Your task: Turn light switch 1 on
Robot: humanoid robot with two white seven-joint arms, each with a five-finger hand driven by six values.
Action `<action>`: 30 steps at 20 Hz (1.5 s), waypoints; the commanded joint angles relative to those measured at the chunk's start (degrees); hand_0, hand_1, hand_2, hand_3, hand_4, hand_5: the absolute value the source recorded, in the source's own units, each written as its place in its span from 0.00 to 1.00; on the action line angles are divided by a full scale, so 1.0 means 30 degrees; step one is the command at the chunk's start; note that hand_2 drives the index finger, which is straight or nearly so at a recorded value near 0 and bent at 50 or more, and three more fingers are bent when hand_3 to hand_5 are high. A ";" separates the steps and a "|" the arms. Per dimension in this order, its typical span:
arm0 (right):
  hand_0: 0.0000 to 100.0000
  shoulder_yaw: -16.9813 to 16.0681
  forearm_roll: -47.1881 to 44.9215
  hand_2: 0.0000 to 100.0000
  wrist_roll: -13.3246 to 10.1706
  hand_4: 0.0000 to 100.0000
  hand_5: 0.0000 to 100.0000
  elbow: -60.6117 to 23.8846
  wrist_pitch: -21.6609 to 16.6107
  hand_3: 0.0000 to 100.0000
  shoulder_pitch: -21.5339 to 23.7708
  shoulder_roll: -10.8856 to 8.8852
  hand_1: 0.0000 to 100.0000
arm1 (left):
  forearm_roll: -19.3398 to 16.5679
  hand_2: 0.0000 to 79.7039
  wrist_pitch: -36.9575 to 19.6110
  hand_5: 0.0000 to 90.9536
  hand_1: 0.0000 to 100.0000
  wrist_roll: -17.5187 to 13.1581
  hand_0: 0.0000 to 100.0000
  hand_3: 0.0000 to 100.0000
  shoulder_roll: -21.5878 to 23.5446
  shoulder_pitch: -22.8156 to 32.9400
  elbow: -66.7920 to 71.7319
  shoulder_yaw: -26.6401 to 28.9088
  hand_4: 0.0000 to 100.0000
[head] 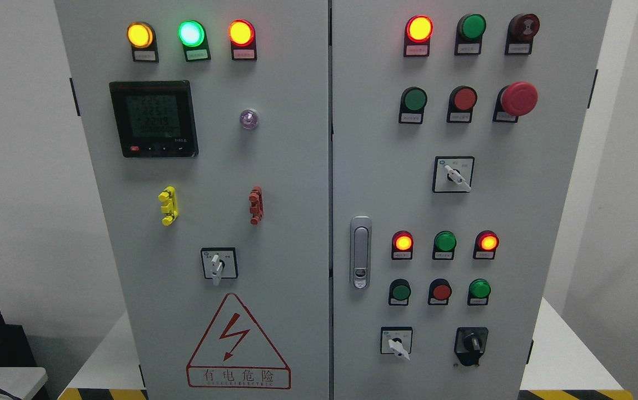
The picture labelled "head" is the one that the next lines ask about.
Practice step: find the red push button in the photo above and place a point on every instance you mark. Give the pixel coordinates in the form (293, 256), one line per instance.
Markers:
(439, 292)
(461, 104)

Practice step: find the white rotary selector switch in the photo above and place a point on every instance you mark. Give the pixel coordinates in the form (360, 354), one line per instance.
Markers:
(219, 263)

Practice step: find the yellow terminal clip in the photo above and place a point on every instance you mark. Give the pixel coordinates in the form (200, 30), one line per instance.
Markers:
(169, 205)

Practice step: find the green push button upper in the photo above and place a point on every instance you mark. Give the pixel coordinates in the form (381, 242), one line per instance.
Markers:
(412, 103)

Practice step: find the dark red buzzer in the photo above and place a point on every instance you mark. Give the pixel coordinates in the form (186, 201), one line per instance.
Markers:
(521, 32)

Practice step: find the green push button lower right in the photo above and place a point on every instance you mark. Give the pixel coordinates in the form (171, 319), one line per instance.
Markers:
(479, 292)

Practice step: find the red indicator lamp left door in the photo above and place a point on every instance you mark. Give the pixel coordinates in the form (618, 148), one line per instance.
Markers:
(242, 40)

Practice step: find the grey electrical control cabinet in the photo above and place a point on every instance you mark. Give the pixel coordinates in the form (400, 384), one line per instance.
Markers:
(327, 85)

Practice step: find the black rotary selector switch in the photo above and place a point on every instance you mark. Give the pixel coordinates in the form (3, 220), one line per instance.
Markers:
(470, 345)

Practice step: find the green lit indicator lamp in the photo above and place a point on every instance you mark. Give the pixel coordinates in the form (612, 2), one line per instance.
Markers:
(194, 41)

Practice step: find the green push button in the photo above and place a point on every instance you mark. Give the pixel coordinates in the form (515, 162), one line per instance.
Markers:
(412, 103)
(399, 293)
(479, 292)

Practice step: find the red push button upper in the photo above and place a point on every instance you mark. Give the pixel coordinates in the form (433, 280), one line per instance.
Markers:
(461, 104)

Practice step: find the red lit lamp lower left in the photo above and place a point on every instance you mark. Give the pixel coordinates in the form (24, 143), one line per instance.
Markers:
(402, 246)

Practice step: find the black digital power meter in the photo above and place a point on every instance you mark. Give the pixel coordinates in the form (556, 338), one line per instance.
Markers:
(154, 119)

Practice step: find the green push button lower left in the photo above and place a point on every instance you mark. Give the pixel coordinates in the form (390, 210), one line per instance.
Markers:
(399, 293)

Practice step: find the white rotary switch right upper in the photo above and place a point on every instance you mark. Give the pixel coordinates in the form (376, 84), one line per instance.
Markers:
(453, 174)

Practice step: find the white rotary switch bottom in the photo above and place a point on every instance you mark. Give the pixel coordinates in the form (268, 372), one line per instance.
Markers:
(396, 341)

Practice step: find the red emergency stop button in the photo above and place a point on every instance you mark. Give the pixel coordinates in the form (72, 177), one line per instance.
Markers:
(515, 100)

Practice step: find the yellow indicator lamp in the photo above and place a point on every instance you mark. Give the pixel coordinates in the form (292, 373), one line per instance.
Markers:
(142, 39)

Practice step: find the white box bottom left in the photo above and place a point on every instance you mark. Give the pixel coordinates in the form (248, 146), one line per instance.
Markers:
(24, 382)

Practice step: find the silver door handle lock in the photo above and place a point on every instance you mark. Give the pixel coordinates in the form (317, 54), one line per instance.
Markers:
(360, 251)

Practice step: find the clear light bulb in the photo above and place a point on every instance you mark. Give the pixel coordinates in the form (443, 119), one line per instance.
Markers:
(249, 119)

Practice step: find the red triangle warning sticker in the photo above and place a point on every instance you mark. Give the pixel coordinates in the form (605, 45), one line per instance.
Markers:
(236, 353)

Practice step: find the red lit lamp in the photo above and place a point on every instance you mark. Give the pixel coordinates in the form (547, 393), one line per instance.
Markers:
(402, 246)
(486, 244)

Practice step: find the green lamp top right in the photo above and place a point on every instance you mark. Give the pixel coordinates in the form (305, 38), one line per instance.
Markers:
(469, 31)

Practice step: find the red terminal clip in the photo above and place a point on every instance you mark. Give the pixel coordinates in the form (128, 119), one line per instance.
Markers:
(256, 205)

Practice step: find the red push button lower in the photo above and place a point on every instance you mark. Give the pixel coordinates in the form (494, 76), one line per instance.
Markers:
(439, 292)

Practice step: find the red indicator lamp top right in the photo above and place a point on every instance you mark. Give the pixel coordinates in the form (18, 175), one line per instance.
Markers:
(418, 32)

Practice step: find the red lit lamp lower right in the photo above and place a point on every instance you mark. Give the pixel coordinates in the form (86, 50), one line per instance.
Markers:
(486, 244)

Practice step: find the green lamp lower middle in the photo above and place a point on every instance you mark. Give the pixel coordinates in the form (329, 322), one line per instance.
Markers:
(444, 245)

